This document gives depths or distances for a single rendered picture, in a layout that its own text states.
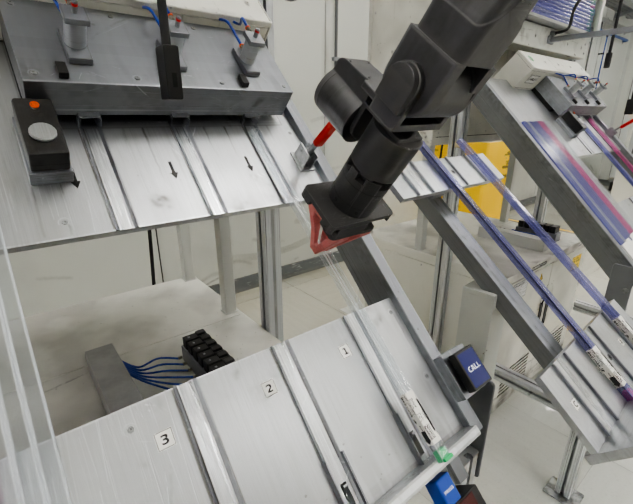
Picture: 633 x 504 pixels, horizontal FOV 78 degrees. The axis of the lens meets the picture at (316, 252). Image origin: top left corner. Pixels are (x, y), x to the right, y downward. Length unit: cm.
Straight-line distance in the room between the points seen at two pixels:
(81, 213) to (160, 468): 27
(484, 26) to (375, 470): 43
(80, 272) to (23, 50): 179
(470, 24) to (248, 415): 39
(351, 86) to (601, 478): 152
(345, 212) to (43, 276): 194
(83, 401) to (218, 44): 64
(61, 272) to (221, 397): 189
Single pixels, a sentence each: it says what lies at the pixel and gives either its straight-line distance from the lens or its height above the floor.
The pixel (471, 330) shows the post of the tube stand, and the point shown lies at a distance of 78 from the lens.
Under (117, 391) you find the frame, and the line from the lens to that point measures 77.
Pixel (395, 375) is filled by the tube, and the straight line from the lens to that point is 49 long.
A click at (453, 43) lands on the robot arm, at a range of 35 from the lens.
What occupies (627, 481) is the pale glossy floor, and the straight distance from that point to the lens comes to 175.
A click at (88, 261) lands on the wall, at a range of 227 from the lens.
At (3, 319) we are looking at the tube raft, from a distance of 43.
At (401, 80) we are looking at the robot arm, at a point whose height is 113.
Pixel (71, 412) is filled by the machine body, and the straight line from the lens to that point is 83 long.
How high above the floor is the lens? 110
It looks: 19 degrees down
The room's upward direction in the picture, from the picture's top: straight up
